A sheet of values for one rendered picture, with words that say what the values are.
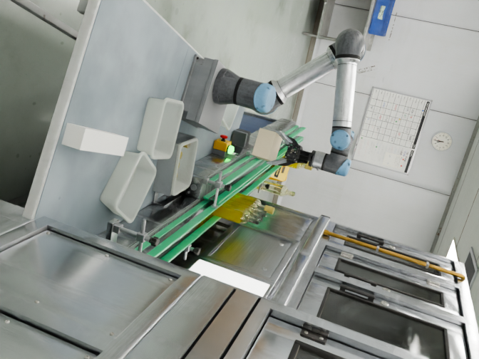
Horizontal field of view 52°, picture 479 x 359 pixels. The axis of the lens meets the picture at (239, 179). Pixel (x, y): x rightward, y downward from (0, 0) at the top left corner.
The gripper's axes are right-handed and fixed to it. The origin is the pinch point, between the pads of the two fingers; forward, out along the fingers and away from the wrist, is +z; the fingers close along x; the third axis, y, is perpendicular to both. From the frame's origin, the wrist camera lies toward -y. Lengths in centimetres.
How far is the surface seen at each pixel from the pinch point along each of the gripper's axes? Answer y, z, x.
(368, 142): -579, -15, -96
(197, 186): 10.7, 23.8, 26.1
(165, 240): 47, 16, 47
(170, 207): 25, 27, 37
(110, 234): 73, 24, 46
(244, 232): -18.6, 4.2, 41.6
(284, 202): -626, 94, 35
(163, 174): 31, 31, 25
